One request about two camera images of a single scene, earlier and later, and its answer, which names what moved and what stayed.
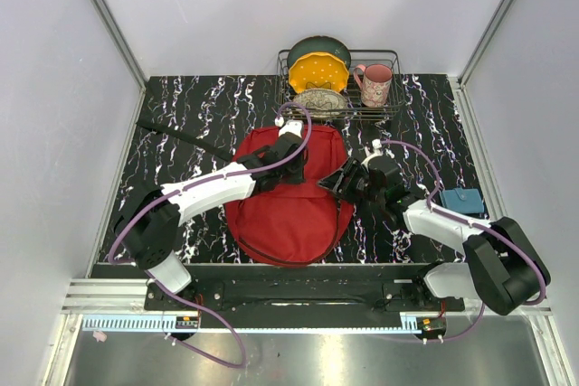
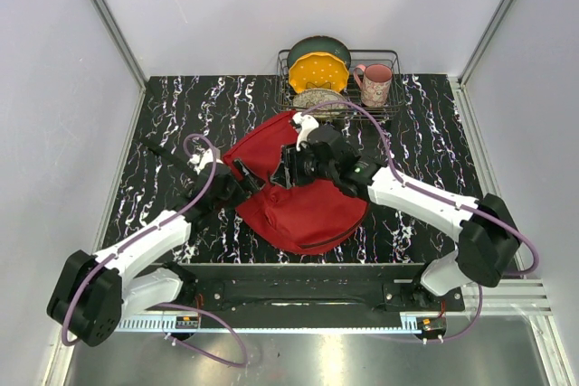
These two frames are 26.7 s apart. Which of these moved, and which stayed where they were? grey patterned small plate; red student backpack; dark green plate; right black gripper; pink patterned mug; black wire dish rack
Moved: right black gripper; red student backpack
Stayed: dark green plate; grey patterned small plate; pink patterned mug; black wire dish rack
